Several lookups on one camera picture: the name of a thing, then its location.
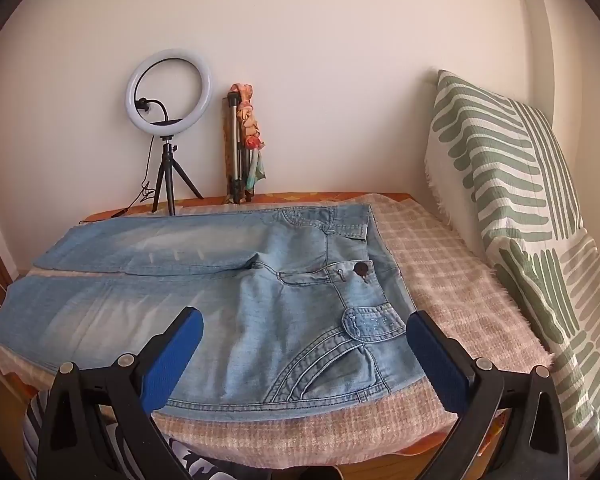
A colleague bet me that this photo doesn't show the silver folded tripod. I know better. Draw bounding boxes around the silver folded tripod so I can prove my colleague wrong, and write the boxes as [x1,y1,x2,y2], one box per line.
[226,91,257,205]

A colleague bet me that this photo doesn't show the white ring light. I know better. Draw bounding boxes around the white ring light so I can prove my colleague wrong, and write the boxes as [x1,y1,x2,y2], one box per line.
[125,48,215,139]

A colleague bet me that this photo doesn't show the black mini tripod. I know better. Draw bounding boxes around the black mini tripod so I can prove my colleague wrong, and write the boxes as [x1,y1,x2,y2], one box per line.
[151,136,204,217]

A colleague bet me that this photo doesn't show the light blue denim pants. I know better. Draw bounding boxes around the light blue denim pants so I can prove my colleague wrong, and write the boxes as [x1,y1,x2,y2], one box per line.
[0,205,427,413]

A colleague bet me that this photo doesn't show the orange bed sheet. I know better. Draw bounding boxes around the orange bed sheet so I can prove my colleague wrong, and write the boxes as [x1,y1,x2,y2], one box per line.
[0,190,511,471]

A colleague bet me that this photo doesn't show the black ring light cable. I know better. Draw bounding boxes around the black ring light cable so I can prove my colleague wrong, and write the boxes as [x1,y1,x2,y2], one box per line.
[80,135,156,225]

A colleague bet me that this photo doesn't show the brown patterned board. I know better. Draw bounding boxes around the brown patterned board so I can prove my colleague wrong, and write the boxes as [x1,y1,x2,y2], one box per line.
[223,97,234,197]

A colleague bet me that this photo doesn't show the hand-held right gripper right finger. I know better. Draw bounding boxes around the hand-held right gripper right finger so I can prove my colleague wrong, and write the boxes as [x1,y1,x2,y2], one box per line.
[405,310,567,480]

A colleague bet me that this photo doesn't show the pink checked blanket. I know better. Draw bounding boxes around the pink checked blanket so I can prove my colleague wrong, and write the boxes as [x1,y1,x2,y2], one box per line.
[0,195,556,461]

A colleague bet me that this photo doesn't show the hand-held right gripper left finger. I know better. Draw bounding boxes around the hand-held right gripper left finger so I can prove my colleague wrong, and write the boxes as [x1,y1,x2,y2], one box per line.
[36,306,204,480]

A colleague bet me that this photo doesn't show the green striped pillow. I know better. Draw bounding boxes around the green striped pillow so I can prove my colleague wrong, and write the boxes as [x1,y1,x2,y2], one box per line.
[424,69,600,466]

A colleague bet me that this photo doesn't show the person's zebra print leggings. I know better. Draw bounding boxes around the person's zebra print leggings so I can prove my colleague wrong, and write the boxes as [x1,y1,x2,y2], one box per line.
[22,395,261,480]

